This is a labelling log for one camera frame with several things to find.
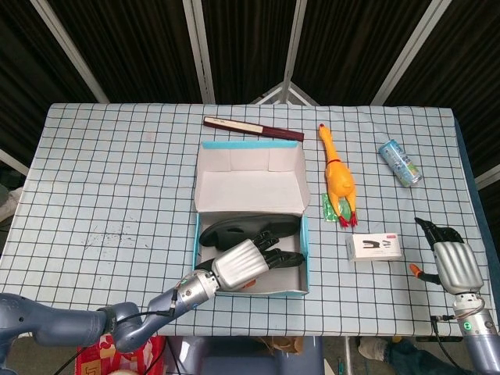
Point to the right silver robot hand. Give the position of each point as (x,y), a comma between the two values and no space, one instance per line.
(459,267)

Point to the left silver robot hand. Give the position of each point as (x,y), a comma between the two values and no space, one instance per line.
(238,267)

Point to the light blue shoe box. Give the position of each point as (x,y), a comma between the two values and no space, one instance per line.
(250,191)

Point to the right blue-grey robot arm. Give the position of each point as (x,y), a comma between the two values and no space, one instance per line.
(482,347)

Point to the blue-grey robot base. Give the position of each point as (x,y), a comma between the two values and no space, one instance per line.
(234,359)

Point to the white stapler box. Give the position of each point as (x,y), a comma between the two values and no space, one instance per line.
(375,250)

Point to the brown paper bag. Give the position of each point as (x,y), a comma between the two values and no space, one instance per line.
(281,344)

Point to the blue jeans leg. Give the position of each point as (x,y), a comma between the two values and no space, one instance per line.
(418,359)

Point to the green plastic packet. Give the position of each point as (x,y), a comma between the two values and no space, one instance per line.
(329,209)

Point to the blue green drink can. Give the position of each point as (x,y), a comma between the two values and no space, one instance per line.
(400,162)

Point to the yellow rubber chicken toy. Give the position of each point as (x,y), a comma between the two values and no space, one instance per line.
(340,179)

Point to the dark red folding fan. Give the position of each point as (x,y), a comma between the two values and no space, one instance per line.
(254,129)

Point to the white table leg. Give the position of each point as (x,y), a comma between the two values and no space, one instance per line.
(347,355)

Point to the red patterned bag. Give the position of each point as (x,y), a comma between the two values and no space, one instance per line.
(97,359)

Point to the blue checked tablecloth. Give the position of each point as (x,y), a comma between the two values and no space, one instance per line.
(97,164)

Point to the white cloth bundle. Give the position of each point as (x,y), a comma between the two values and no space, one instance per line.
(11,205)

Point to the dark pleated curtain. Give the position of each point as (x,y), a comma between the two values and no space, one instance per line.
(136,47)

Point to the white metal frame post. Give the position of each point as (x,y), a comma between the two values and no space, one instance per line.
(488,176)
(199,58)
(13,162)
(406,51)
(293,58)
(70,52)

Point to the white triangular metal frame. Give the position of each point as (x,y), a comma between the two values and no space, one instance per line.
(269,93)

